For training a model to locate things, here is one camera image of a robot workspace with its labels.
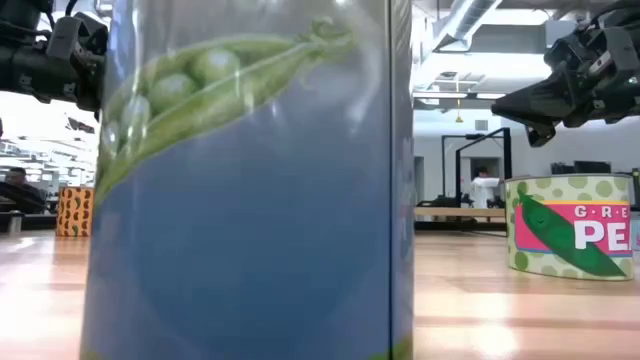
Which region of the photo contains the silver ventilation duct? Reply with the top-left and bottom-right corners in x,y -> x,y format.
432,0 -> 504,54

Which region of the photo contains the black metal frame rig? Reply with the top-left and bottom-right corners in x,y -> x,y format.
440,127 -> 513,209

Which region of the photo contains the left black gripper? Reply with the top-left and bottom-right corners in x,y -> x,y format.
45,12 -> 109,121

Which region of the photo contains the black background equipment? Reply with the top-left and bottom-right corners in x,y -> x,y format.
417,193 -> 474,209

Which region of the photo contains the blue pea pod can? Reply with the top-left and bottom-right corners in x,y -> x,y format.
78,0 -> 415,360

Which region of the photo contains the black monitor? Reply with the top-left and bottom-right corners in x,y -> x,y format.
551,160 -> 612,175

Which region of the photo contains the orange bean print can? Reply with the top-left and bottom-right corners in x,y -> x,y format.
55,186 -> 95,238

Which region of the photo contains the wooden bench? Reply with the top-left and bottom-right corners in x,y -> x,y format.
413,206 -> 507,232

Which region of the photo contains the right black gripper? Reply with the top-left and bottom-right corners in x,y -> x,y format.
491,0 -> 640,149

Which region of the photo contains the green polka dot peas can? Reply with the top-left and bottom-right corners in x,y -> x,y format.
503,173 -> 636,281

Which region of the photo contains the person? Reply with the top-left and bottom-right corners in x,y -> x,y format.
469,166 -> 502,210
0,167 -> 49,215

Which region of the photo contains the black hanging sign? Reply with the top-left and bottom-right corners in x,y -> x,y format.
67,117 -> 96,135

